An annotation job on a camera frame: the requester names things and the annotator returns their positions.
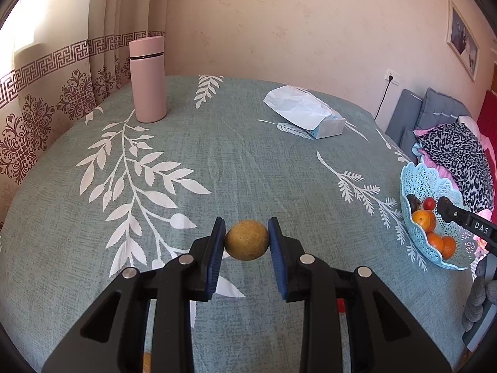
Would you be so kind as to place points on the light blue lace plastic basket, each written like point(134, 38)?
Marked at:
point(423, 180)

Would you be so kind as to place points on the red tomato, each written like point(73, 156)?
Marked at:
point(429, 203)

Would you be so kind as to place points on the leopard print cloth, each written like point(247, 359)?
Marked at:
point(458, 155)

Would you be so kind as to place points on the bumpy tangerine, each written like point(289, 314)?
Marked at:
point(449, 248)

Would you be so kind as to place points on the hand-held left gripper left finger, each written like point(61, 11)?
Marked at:
point(215, 256)

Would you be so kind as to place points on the pink thermos bottle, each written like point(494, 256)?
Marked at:
point(147, 81)

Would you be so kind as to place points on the white wall socket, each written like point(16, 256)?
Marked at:
point(393, 76)

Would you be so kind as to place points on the dark avocado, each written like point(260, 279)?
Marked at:
point(414, 203)

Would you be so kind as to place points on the smooth orange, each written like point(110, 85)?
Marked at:
point(434, 241)

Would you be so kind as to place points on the beige curtain with maroon pattern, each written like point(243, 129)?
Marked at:
point(50, 97)

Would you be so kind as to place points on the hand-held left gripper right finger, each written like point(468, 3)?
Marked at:
point(277, 256)

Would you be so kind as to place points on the round brown-yellow fruit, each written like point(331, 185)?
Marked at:
point(247, 239)

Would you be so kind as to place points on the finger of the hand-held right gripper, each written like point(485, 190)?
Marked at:
point(450, 208)

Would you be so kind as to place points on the grey knotted cushion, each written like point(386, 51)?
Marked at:
point(479, 299)

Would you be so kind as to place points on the speckled orange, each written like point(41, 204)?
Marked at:
point(422, 219)

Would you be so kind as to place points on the red cloth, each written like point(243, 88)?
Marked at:
point(490, 114)

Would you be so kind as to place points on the framed wall picture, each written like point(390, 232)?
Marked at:
point(464, 39)

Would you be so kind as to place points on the light blue tissue pack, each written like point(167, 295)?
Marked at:
point(299, 108)

